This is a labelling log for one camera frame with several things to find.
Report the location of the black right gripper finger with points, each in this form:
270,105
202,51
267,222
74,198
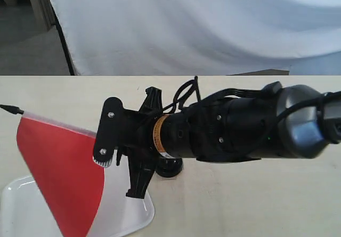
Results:
103,153

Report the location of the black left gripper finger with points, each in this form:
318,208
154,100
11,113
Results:
109,124

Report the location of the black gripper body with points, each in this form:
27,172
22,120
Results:
135,142

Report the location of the red flag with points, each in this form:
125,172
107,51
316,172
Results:
60,159

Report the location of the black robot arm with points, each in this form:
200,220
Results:
229,126

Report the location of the black round flag base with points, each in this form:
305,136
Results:
169,168

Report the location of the white rectangular plastic tray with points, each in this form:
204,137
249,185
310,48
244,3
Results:
24,211

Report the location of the white backdrop cloth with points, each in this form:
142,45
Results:
201,37

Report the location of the black backdrop stand pole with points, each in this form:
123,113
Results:
64,45

